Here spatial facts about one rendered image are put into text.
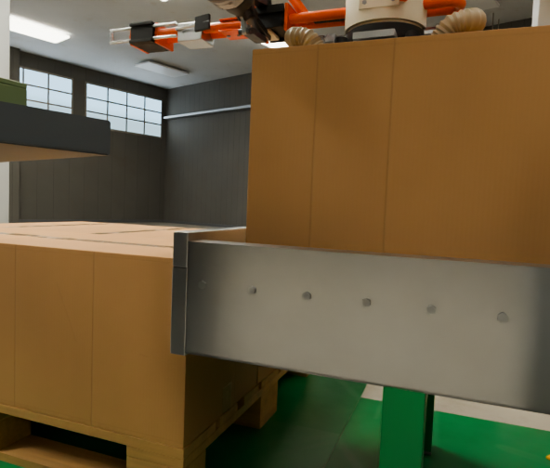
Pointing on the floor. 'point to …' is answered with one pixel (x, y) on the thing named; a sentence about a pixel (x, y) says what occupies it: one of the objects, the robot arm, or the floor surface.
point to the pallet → (45, 456)
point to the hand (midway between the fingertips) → (268, 24)
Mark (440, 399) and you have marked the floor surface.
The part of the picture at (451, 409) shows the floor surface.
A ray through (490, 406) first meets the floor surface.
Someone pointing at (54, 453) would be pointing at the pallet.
